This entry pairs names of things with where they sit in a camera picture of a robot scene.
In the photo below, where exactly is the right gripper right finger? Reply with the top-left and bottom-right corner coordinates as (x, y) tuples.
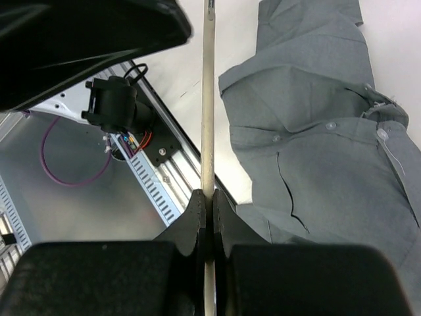
(213, 191), (413, 315)

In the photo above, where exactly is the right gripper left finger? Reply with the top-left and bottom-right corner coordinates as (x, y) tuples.
(1, 190), (205, 315)

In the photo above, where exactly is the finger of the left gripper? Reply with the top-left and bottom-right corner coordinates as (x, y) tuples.
(1, 0), (192, 112)

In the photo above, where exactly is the grey button shirt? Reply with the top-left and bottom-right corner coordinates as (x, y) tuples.
(219, 1), (420, 315)

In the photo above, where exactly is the cream plastic hanger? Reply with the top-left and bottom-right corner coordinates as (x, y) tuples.
(201, 1), (216, 315)

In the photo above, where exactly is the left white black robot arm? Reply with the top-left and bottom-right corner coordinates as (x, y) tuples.
(1, 1), (191, 132)

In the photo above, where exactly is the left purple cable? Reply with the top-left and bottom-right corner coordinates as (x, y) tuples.
(21, 110), (112, 188)

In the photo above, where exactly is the white slotted cable duct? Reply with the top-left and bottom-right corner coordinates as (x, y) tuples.
(1, 139), (174, 244)

